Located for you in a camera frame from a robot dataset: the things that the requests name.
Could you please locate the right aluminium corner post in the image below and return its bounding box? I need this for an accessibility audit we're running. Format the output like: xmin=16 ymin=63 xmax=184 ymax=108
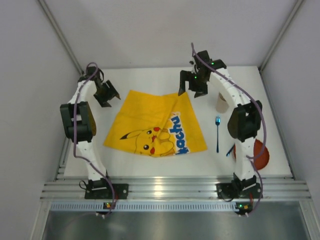
xmin=258 ymin=0 xmax=305 ymax=73

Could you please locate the red-orange plate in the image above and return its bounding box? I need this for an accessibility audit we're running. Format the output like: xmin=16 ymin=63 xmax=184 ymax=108
xmin=231 ymin=137 xmax=270 ymax=173

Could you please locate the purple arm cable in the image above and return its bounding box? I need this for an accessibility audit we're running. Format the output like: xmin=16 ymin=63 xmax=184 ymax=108
xmin=191 ymin=42 xmax=266 ymax=217
xmin=72 ymin=62 xmax=118 ymax=217

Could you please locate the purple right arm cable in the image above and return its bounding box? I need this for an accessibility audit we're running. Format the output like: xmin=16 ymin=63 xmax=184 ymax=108
xmin=191 ymin=42 xmax=266 ymax=217

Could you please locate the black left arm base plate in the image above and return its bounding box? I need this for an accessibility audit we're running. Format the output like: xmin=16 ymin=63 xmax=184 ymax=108
xmin=84 ymin=183 xmax=129 ymax=200

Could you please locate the left aluminium corner post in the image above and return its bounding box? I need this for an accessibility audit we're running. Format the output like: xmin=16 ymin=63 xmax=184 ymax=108
xmin=36 ymin=0 xmax=83 ymax=74

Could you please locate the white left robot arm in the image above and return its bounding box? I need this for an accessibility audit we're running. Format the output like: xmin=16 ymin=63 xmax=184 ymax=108
xmin=59 ymin=62 xmax=120 ymax=192

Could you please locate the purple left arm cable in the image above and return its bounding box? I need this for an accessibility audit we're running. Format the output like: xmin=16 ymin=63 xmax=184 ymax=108
xmin=72 ymin=62 xmax=118 ymax=217

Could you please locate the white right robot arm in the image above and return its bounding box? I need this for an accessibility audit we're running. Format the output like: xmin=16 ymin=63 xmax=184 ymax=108
xmin=178 ymin=50 xmax=266 ymax=202

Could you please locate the aluminium corner post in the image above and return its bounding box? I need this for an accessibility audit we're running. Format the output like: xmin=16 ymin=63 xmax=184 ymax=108
xmin=36 ymin=0 xmax=83 ymax=74
xmin=258 ymin=0 xmax=305 ymax=73

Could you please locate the slotted grey cable duct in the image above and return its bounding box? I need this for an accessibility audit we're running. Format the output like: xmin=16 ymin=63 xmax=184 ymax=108
xmin=50 ymin=201 xmax=239 ymax=213

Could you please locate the blue metallic fork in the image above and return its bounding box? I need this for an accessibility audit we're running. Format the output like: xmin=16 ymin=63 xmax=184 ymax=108
xmin=215 ymin=115 xmax=221 ymax=153

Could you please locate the blue metallic spoon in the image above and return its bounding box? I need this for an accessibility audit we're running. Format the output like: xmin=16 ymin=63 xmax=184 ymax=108
xmin=226 ymin=144 xmax=236 ymax=157

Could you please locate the yellow Pikachu cloth placemat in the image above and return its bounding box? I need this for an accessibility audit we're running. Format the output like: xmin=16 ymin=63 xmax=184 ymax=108
xmin=103 ymin=90 xmax=208 ymax=158

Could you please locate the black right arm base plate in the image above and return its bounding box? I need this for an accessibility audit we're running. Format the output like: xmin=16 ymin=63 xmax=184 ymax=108
xmin=216 ymin=183 xmax=262 ymax=202

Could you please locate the aluminium mounting rail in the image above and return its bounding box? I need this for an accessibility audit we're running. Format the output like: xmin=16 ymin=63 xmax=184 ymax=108
xmin=40 ymin=177 xmax=311 ymax=201

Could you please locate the beige paper cup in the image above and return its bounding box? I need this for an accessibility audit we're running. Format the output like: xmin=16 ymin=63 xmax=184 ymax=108
xmin=215 ymin=92 xmax=229 ymax=114

